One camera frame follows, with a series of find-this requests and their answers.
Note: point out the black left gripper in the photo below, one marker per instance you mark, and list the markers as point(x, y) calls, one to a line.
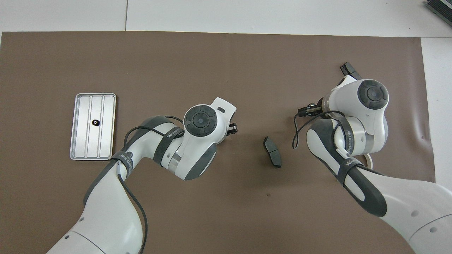
point(232, 128)

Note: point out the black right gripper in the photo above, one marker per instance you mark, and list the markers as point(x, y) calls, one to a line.
point(320, 108)

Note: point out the small black bearing gear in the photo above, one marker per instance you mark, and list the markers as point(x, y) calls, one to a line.
point(95, 122)

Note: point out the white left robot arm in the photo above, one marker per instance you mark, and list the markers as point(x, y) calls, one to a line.
point(113, 218)

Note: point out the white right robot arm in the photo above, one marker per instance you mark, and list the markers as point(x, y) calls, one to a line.
point(363, 116)

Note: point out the silver metal tray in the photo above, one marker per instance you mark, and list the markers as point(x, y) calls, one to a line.
point(84, 134)

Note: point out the long dark brake pad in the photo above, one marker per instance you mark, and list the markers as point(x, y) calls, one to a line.
point(272, 152)

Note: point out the short dark brake pad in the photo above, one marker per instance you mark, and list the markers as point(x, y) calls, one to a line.
point(349, 68)

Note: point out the brown table mat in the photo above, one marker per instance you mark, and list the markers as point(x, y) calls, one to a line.
point(194, 70)

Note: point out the dark ribbed device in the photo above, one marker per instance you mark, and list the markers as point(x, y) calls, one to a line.
point(441, 8)

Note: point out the white curved plastic bracket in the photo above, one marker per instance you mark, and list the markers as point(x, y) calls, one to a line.
point(369, 160)

